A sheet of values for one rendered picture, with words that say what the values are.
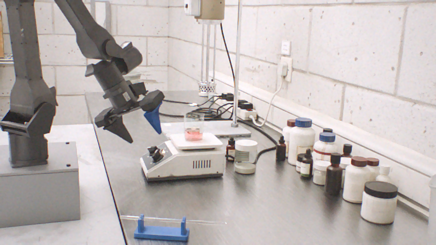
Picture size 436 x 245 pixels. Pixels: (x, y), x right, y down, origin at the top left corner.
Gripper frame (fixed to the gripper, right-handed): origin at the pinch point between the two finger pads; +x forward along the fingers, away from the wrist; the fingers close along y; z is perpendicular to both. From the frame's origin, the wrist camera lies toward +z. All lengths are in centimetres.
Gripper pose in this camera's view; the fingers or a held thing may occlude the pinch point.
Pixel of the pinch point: (139, 126)
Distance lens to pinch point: 114.3
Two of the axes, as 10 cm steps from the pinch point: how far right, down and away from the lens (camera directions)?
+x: 4.4, 8.3, 3.4
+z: 2.9, -4.9, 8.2
